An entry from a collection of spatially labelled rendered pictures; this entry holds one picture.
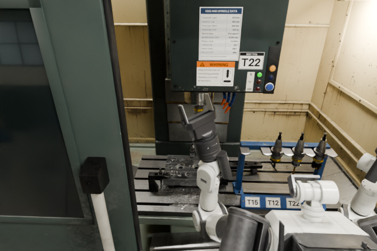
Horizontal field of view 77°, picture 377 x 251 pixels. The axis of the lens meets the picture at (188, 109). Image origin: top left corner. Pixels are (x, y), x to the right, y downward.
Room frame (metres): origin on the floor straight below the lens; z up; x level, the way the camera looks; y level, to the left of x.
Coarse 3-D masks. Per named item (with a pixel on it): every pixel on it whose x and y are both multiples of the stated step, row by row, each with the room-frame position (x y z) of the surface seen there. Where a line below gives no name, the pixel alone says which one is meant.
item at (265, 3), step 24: (168, 0) 0.98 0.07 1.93; (192, 0) 0.97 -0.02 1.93; (216, 0) 0.96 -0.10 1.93; (240, 0) 0.96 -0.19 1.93; (264, 0) 0.96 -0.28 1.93; (288, 0) 0.95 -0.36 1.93; (192, 24) 0.97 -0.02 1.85; (264, 24) 0.96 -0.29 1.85; (192, 48) 0.97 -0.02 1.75; (240, 48) 0.96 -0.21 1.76; (264, 48) 0.95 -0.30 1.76; (192, 72) 0.97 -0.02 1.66; (240, 72) 0.96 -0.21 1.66; (264, 72) 0.95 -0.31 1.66
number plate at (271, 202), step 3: (267, 198) 0.96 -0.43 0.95; (270, 198) 0.96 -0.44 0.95; (273, 198) 0.96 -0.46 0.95; (276, 198) 0.96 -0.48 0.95; (279, 198) 0.96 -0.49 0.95; (267, 201) 0.95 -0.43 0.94; (270, 201) 0.95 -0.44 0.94; (273, 201) 0.95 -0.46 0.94; (276, 201) 0.95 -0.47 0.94; (279, 201) 0.95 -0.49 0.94; (267, 204) 0.94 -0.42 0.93; (270, 204) 0.94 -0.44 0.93; (273, 204) 0.94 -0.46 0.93; (276, 204) 0.94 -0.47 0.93; (279, 204) 0.94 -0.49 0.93; (267, 207) 0.93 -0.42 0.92; (270, 207) 0.93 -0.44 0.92; (273, 207) 0.93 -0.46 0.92; (276, 207) 0.93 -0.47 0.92; (279, 207) 0.93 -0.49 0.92
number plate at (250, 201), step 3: (246, 198) 0.96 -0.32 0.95; (249, 198) 0.96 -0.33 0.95; (252, 198) 0.96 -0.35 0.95; (255, 198) 0.96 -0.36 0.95; (258, 198) 0.96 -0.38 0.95; (246, 201) 0.95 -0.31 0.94; (249, 201) 0.95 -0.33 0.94; (252, 201) 0.95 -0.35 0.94; (255, 201) 0.95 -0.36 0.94; (258, 201) 0.95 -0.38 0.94; (246, 204) 0.94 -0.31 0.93; (249, 204) 0.94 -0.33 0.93; (252, 204) 0.94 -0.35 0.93; (255, 204) 0.94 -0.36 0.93; (258, 204) 0.94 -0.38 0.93
